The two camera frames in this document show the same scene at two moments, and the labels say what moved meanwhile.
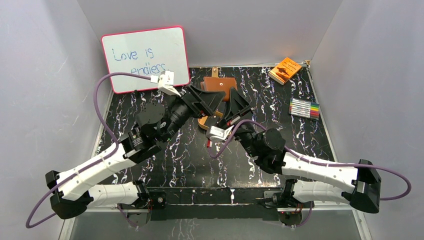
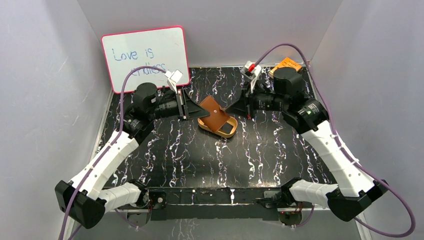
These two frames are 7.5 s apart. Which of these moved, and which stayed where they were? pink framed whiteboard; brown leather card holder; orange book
Moved: brown leather card holder
Stayed: orange book; pink framed whiteboard
